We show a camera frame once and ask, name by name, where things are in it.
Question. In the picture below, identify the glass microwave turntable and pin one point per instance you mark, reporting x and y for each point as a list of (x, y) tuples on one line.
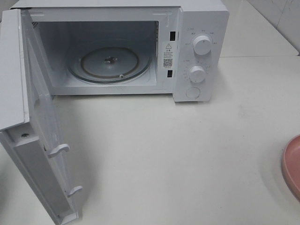
[(109, 65)]

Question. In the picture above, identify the white timer knob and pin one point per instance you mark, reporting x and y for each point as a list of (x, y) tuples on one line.
[(197, 74)]

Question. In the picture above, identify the white microwave door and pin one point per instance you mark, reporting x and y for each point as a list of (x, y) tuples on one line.
[(29, 128)]

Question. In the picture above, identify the white upper power knob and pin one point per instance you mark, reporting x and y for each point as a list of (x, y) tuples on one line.
[(202, 44)]

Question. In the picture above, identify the pink round plate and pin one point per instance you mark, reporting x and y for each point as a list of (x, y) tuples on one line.
[(291, 166)]

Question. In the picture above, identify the white microwave oven body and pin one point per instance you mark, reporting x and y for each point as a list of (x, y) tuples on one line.
[(163, 29)]

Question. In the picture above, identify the round white door button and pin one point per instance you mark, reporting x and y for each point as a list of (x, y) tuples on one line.
[(193, 93)]

